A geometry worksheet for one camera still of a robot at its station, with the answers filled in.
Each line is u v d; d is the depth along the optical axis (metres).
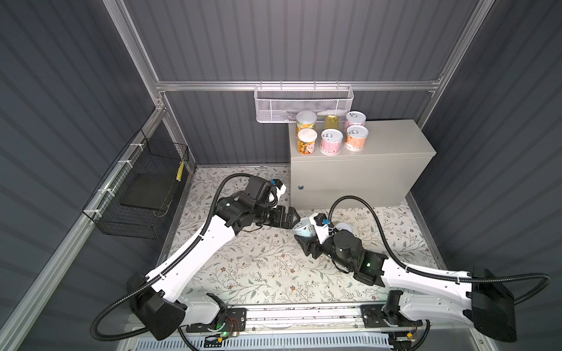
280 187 0.67
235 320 0.72
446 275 0.47
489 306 0.41
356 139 0.74
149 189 0.74
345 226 0.91
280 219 0.62
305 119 0.77
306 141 0.72
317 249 0.66
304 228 0.70
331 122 0.82
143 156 0.80
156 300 0.38
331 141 0.72
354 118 0.81
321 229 0.63
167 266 0.41
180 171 0.83
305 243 0.66
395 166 1.70
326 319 0.75
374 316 0.72
